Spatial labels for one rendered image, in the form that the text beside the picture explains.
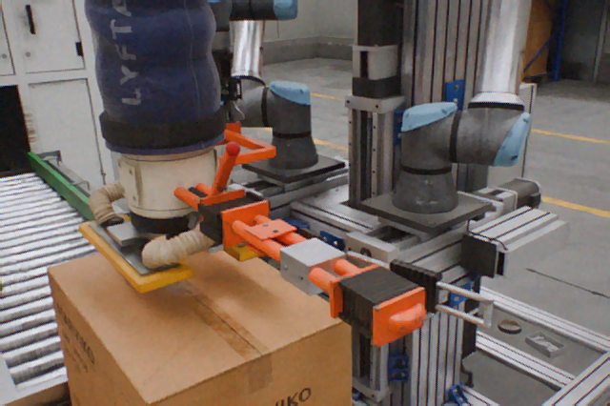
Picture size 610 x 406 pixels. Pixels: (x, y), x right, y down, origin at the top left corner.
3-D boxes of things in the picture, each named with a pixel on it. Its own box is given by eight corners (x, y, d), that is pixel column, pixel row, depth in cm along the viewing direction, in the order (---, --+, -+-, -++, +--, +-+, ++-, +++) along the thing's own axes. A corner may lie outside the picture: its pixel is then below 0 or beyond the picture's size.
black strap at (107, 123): (85, 130, 116) (81, 109, 114) (196, 113, 128) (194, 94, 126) (128, 154, 98) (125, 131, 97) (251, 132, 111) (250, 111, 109)
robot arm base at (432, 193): (419, 187, 152) (421, 150, 149) (471, 201, 141) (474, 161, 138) (378, 201, 143) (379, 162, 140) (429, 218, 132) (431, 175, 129)
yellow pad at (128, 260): (79, 233, 126) (74, 211, 125) (126, 221, 132) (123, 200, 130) (139, 295, 100) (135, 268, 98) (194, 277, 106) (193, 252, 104)
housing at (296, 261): (278, 278, 83) (276, 249, 81) (317, 264, 86) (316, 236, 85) (307, 297, 77) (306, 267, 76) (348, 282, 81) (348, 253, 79)
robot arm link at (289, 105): (309, 133, 168) (308, 85, 163) (262, 133, 170) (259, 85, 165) (315, 124, 179) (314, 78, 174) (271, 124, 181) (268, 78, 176)
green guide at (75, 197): (30, 166, 356) (26, 151, 353) (49, 163, 362) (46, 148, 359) (128, 256, 233) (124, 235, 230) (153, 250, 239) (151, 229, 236)
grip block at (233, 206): (197, 233, 99) (193, 199, 97) (249, 218, 104) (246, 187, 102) (221, 249, 92) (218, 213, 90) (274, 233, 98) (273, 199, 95)
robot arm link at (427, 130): (407, 153, 146) (409, 97, 141) (464, 157, 141) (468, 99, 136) (394, 167, 136) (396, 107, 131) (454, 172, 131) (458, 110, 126)
